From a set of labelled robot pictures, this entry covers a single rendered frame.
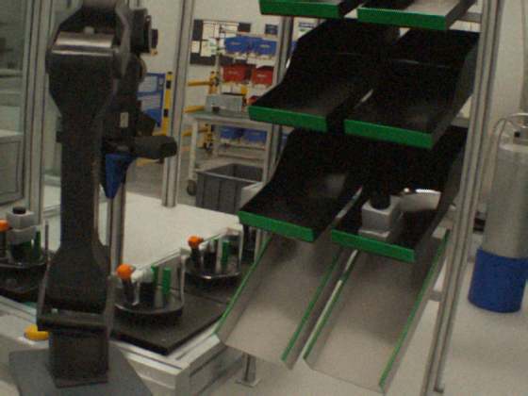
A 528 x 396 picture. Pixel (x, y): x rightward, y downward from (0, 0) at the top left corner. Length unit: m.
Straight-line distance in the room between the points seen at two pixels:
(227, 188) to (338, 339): 2.22
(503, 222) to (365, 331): 0.79
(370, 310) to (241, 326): 0.21
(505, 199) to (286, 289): 0.81
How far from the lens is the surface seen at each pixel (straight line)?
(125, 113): 0.92
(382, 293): 1.04
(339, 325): 1.03
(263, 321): 1.05
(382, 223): 0.91
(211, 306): 1.25
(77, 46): 0.67
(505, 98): 11.57
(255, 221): 0.98
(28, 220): 1.39
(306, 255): 1.09
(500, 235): 1.73
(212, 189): 3.22
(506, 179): 1.71
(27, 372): 0.80
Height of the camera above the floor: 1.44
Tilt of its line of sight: 12 degrees down
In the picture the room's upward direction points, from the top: 6 degrees clockwise
